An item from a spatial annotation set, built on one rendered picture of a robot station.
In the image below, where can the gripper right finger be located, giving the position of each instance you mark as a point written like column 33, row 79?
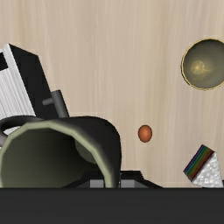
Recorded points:
column 128, row 183

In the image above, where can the black mug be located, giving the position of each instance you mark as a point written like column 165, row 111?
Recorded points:
column 43, row 157

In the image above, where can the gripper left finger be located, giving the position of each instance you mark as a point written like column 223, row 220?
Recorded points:
column 96, row 183

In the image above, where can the rainbow cake wedge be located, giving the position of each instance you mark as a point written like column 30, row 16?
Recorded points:
column 205, row 169

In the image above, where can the small orange fruit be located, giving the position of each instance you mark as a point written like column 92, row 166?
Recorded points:
column 145, row 133

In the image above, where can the dark olive bowl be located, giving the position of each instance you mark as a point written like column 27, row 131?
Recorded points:
column 204, row 64

